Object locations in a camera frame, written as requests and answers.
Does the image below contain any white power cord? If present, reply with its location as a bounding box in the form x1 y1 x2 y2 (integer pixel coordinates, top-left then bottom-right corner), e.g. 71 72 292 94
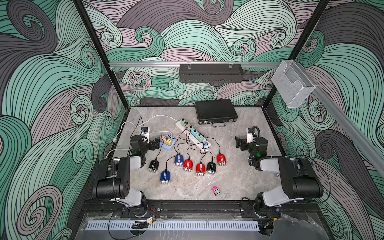
104 114 178 160

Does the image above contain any blue shaver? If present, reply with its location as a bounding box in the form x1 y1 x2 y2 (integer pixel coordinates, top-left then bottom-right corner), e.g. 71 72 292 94
174 154 184 167
160 170 171 184

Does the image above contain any pink striped small box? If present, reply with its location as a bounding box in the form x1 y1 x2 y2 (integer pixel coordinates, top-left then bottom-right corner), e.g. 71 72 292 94
212 187 221 196

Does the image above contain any black shaver left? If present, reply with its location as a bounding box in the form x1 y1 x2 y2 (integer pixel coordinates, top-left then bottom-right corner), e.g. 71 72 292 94
148 160 159 173

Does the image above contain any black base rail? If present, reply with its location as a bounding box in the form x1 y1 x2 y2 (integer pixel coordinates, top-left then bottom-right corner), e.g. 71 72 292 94
81 199 320 220

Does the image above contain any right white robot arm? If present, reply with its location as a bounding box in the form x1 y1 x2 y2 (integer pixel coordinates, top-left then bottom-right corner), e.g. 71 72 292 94
235 137 324 210

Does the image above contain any white slotted cable duct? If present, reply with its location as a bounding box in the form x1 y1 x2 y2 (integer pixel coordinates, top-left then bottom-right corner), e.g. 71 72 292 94
85 220 260 232

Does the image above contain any black wall shelf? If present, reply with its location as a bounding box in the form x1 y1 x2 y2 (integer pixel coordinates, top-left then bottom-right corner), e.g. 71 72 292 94
179 64 244 86

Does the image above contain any black shaver right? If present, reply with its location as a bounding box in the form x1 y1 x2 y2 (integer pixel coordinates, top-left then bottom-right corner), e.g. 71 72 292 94
206 162 217 175

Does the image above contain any yellow charger adapter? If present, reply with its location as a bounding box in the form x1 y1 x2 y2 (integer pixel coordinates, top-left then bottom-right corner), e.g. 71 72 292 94
165 138 173 146

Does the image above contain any black briefcase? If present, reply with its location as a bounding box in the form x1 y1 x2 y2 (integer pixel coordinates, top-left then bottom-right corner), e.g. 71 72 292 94
195 99 238 127

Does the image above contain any clear acrylic wall box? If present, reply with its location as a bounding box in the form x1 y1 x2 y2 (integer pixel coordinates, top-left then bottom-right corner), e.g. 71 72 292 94
272 60 316 108

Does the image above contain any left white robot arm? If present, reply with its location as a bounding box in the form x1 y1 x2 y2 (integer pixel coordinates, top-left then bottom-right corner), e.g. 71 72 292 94
93 135 160 210

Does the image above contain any light blue socket cube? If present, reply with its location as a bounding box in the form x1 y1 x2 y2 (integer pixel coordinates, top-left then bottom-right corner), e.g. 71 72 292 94
160 135 177 151

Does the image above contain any white power strip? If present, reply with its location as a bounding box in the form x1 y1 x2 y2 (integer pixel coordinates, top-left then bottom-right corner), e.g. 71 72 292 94
176 119 211 150

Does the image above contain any blue shaver front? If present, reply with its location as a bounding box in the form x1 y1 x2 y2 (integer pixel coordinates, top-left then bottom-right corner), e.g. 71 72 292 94
160 170 171 184

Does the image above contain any aluminium wall rail back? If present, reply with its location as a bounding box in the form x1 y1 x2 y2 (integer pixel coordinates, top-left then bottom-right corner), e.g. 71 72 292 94
109 61 281 68

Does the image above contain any red shaver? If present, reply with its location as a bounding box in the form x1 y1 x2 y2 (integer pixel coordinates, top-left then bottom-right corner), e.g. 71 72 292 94
196 163 206 177
217 154 227 166
183 159 193 172

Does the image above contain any black shaver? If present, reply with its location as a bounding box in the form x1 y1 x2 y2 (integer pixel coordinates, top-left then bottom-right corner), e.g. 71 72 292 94
148 160 159 173
206 162 217 175

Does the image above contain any aluminium wall rail right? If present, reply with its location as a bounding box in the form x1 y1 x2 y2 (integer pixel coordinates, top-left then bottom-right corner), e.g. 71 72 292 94
298 64 384 176

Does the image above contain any blue shaver rear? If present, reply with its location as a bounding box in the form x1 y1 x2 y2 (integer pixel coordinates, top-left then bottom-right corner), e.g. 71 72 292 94
174 154 184 167

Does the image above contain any aluminium wall rail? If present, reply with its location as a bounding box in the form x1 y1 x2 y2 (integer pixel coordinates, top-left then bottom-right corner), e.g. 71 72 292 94
298 64 384 176
109 61 281 68

